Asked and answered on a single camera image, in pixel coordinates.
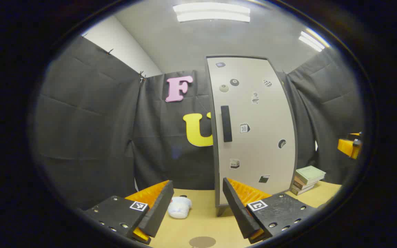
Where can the large ceiling light panel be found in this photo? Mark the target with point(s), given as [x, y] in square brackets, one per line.
[212, 12]

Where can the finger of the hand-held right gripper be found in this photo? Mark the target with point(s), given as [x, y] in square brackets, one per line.
[346, 147]

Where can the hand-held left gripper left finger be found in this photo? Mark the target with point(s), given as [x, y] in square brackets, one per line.
[159, 210]

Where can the grey cabinet door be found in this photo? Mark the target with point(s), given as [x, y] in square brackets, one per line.
[260, 155]

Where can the dark grey cabinet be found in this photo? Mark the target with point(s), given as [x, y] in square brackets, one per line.
[219, 208]

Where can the brown book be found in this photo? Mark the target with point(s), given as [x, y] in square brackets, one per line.
[300, 183]

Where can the narrow ceiling light panel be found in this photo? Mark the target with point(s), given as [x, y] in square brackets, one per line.
[312, 40]

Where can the brown round coaster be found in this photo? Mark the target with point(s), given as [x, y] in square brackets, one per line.
[202, 241]

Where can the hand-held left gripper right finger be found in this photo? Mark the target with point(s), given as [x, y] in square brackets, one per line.
[238, 210]

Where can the black backdrop cloth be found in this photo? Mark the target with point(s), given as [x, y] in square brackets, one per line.
[91, 120]

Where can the green book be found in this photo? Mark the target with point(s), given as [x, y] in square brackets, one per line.
[310, 174]

